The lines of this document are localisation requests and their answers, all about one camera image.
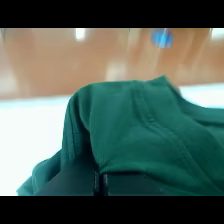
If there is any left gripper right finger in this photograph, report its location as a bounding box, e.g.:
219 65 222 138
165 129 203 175
100 171 165 197

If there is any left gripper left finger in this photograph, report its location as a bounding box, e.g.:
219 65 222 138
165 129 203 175
34 159 101 197

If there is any dark green T-shirt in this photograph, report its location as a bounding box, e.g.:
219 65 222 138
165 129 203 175
16 75 224 197

